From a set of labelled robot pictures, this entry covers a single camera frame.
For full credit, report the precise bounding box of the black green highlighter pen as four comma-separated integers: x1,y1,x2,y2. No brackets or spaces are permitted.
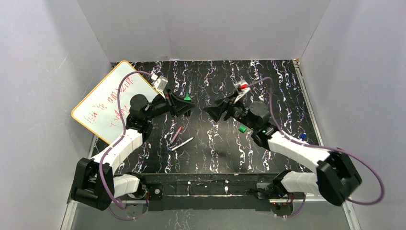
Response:
184,93,192,101

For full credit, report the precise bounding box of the green highlighter cap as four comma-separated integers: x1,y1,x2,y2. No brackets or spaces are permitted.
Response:
238,125,247,133

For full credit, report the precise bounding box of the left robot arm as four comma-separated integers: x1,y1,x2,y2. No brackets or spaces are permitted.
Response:
70,90,195,210

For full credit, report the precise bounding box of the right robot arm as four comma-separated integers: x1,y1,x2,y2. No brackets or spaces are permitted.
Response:
204,92,362,206

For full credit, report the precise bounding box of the pink pen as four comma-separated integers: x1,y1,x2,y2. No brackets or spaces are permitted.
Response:
169,126,183,144

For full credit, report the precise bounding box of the silver pen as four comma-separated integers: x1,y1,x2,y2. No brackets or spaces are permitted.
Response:
170,137,194,152

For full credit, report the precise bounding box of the blue marker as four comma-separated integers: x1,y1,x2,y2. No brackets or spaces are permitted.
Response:
300,133,307,140

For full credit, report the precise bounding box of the yellow framed whiteboard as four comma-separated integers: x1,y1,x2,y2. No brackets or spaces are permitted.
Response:
71,60,158,144

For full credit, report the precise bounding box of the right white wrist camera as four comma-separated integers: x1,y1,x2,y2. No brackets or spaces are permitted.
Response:
234,80,250,103

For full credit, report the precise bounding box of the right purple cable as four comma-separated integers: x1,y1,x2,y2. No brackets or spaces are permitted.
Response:
247,77,385,219

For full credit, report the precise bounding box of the purple cable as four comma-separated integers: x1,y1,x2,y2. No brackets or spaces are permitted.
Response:
247,77,385,219
99,70,153,221

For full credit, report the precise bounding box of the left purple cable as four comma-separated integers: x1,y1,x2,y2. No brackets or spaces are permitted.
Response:
99,70,153,221

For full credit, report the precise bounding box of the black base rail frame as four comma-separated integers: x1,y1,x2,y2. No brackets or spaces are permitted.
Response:
108,171,318,213

